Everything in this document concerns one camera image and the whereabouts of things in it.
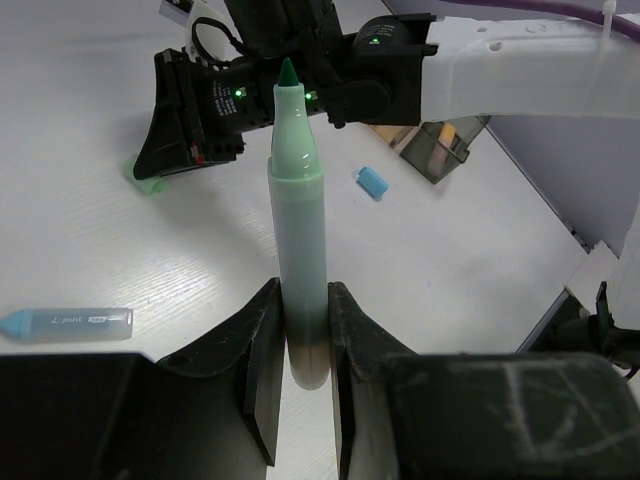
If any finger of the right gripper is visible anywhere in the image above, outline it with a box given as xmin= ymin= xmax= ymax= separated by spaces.
xmin=133 ymin=52 xmax=193 ymax=181

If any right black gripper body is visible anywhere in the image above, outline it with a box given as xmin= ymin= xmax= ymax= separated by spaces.
xmin=163 ymin=49 xmax=273 ymax=163

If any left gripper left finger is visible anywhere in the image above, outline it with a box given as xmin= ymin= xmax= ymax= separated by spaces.
xmin=1 ymin=279 xmax=284 ymax=479

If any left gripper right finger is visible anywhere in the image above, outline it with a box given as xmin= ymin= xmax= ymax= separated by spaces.
xmin=329 ymin=282 xmax=639 ymax=479

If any green highlighter cap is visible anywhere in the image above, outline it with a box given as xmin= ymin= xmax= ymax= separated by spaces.
xmin=123 ymin=155 xmax=166 ymax=196

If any green highlighter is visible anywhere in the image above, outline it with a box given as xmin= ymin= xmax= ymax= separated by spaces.
xmin=267 ymin=58 xmax=330 ymax=390

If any blue highlighter cap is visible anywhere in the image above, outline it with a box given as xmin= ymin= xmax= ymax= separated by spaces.
xmin=356 ymin=166 xmax=389 ymax=201

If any light blue highlighter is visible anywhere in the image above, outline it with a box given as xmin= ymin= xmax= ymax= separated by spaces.
xmin=1 ymin=308 xmax=134 ymax=344

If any pink orange highlighter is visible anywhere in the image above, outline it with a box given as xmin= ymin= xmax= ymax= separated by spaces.
xmin=428 ymin=122 xmax=456 ymax=176

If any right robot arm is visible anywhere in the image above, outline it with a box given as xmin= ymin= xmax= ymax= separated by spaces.
xmin=132 ymin=1 xmax=639 ymax=181

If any clear organizer container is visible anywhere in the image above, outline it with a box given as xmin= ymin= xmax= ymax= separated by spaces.
xmin=369 ymin=115 xmax=491 ymax=185

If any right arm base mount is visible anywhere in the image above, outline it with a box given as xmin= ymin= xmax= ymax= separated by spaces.
xmin=517 ymin=242 xmax=639 ymax=380

